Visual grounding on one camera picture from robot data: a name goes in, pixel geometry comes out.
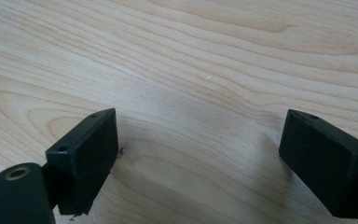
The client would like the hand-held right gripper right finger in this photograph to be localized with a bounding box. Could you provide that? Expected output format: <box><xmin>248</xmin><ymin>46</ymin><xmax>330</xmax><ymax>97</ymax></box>
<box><xmin>278</xmin><ymin>108</ymin><xmax>358</xmax><ymax>219</ymax></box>

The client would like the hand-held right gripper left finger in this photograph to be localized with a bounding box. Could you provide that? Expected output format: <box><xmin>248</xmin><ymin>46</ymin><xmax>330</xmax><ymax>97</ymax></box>
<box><xmin>45</xmin><ymin>107</ymin><xmax>119</xmax><ymax>217</ymax></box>

